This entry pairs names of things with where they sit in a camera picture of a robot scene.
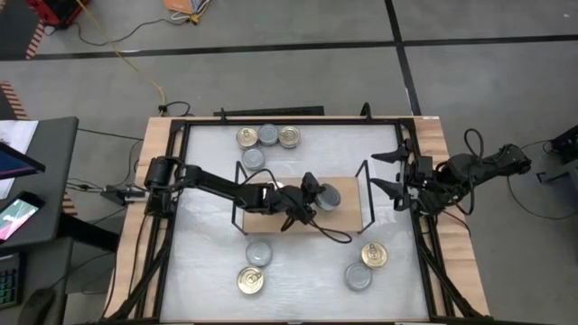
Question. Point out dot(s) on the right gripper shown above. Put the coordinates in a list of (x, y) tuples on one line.
[(415, 185)]

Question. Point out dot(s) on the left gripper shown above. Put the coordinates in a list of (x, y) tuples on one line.
[(293, 203)]

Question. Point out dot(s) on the green label silver tuna can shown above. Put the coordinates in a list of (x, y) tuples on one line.
[(329, 198), (253, 159), (358, 276), (268, 134), (259, 252)]

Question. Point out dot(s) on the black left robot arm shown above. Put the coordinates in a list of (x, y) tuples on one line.
[(217, 182)]

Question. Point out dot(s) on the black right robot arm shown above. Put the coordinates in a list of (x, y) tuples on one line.
[(465, 169)]

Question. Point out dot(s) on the black perforated bar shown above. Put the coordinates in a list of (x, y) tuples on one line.
[(253, 111)]

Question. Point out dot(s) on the black equipment box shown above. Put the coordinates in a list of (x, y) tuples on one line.
[(564, 144)]

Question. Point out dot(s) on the grey black clamp device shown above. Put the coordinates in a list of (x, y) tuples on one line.
[(122, 195)]

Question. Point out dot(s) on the orange flat item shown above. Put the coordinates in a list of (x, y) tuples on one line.
[(180, 5)]

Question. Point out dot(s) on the black mat orange striped edge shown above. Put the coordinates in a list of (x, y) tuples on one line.
[(68, 204), (18, 27), (13, 99)]

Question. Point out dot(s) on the grey desk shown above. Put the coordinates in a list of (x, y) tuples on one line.
[(58, 158)]

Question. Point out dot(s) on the grey keyboard table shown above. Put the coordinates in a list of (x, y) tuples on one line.
[(45, 271)]

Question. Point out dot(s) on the phone with lit screen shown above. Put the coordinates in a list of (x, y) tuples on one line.
[(18, 214)]

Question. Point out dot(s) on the black computer mouse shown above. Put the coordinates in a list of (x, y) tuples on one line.
[(37, 307)]

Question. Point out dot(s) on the large black monitor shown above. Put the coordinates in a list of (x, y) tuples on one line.
[(18, 162)]

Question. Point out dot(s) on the white paper sheet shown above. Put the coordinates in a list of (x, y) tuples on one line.
[(20, 131)]

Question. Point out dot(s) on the black keyboard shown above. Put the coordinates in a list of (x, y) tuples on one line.
[(9, 282)]

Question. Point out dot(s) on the red equipment box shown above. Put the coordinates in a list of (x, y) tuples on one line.
[(58, 9)]

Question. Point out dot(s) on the wooden shelf black metal frame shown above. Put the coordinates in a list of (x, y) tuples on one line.
[(347, 216)]

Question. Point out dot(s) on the small black bracket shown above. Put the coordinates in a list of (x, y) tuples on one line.
[(366, 110)]

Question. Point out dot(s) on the black aluminium table frame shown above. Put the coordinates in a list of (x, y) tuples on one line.
[(203, 121)]

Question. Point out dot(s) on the grey metal bracket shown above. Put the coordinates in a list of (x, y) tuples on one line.
[(555, 176)]

